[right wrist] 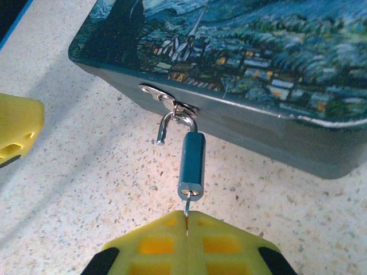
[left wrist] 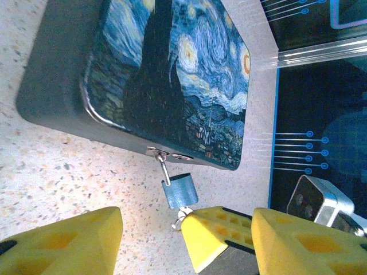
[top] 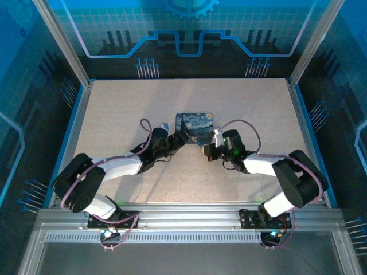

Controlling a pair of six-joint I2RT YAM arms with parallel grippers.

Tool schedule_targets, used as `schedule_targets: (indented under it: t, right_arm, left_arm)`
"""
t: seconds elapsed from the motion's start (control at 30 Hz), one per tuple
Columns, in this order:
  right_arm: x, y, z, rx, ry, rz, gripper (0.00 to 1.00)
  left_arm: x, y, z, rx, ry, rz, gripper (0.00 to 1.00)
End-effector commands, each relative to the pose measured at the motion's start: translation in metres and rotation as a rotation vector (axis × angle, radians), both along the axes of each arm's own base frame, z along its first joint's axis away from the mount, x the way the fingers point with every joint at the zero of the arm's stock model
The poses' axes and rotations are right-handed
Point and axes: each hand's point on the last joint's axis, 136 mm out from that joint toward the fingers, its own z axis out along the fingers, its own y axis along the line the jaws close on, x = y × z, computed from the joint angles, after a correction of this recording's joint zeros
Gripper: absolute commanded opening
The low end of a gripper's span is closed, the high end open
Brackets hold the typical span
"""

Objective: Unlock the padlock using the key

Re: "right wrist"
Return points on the starry night painted tin box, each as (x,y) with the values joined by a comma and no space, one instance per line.
(229,57)

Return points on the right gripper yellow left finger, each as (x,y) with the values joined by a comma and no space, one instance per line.
(149,246)

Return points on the blue table border strip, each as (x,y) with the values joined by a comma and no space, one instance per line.
(14,23)

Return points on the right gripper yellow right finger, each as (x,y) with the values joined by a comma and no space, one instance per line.
(226,246)

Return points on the small blue padlock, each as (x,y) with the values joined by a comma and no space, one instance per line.
(192,163)

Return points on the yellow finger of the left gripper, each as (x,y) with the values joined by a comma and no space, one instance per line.
(20,120)

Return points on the small silver key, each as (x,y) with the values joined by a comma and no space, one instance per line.
(187,204)

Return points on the silver box hasp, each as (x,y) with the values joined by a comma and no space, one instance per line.
(160,96)

